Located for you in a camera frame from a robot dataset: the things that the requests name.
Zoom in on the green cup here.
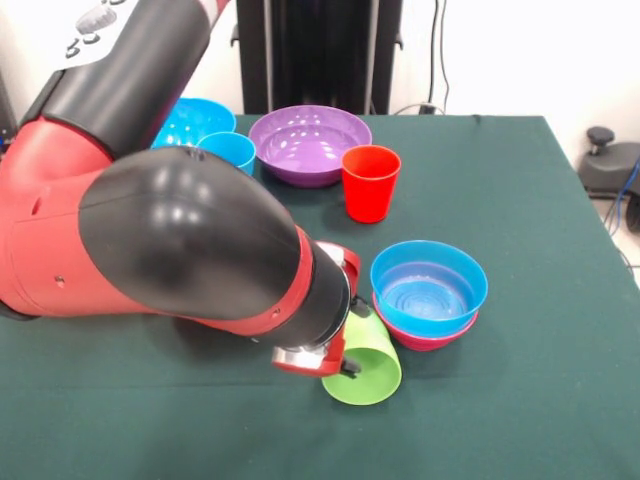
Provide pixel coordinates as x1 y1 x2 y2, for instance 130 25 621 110
321 307 404 406

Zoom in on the blue cup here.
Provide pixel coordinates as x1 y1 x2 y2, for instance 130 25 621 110
197 131 257 177

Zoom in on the small blue bowl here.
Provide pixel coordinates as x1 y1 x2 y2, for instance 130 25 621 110
370 240 489 339

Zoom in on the large blue bowl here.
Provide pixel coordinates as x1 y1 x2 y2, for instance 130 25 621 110
149 97 238 151

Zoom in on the pink bowl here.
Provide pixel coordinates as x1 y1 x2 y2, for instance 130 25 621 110
372 292 480 352

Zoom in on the dark green tablecloth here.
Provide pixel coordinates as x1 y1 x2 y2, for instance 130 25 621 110
0 113 640 480

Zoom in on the black hanging cable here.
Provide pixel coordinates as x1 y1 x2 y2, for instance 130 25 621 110
427 0 452 115

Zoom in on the purple bowl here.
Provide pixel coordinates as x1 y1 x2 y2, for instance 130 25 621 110
248 105 374 189

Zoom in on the black equipment rack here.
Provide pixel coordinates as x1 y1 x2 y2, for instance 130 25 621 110
0 69 21 151

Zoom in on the red cup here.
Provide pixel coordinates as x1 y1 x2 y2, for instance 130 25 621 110
341 144 402 225

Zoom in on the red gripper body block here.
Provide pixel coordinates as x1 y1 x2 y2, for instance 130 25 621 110
272 241 362 378

